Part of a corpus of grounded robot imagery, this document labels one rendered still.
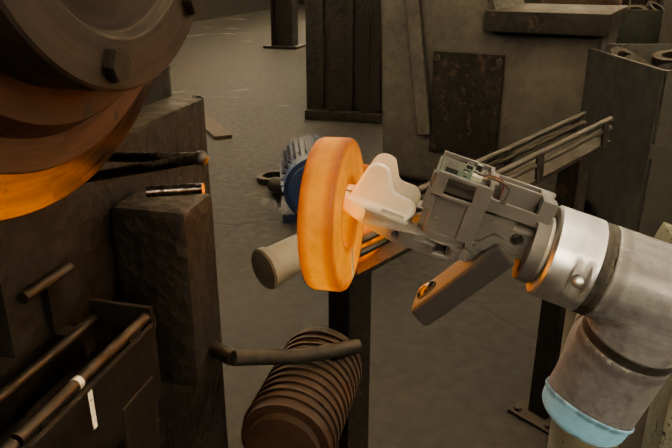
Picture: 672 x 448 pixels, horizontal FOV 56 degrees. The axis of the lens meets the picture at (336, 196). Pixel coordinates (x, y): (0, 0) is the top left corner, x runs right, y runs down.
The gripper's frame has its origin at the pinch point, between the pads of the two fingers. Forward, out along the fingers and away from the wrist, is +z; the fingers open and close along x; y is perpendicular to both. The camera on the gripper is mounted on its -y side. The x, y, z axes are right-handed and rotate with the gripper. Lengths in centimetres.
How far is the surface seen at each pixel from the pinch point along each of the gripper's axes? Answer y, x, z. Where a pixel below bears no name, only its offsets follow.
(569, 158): -6, -76, -33
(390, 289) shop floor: -84, -140, -8
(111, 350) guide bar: -17.7, 12.6, 14.6
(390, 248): -19.7, -34.6, -5.9
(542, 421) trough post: -71, -80, -54
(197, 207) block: -9.6, -5.4, 16.1
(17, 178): 1.4, 21.0, 19.8
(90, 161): 0.4, 12.4, 19.5
